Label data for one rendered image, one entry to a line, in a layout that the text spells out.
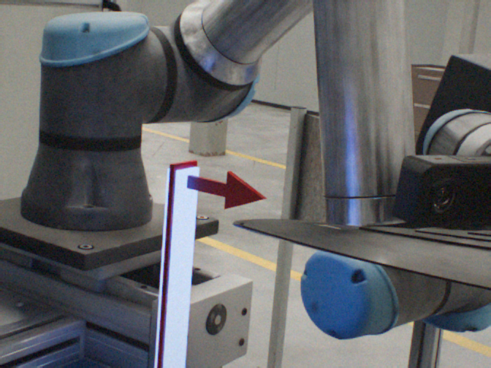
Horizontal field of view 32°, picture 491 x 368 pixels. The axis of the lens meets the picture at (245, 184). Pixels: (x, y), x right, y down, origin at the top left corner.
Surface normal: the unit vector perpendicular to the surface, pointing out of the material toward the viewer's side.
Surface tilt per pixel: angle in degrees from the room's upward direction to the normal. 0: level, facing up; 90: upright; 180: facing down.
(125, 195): 72
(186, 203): 90
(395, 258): 2
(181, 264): 90
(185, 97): 107
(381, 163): 80
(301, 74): 90
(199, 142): 90
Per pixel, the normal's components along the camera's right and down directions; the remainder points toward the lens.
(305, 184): -0.95, -0.01
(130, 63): 0.74, 0.16
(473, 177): 0.56, 0.28
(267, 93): -0.73, 0.08
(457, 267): 0.07, -0.97
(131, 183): 0.80, -0.12
